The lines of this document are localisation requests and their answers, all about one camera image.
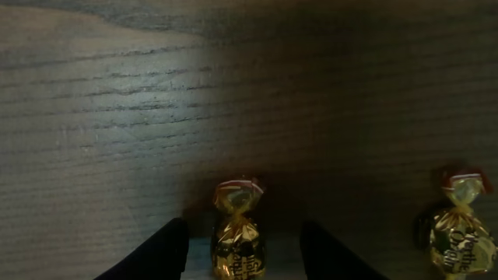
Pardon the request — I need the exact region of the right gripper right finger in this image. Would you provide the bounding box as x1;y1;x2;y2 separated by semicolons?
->
299;220;390;280

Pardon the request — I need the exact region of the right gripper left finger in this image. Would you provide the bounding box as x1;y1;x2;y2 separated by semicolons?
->
93;217;191;280

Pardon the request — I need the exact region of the gold candy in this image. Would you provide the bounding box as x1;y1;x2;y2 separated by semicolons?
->
211;177;268;280
427;170;498;280

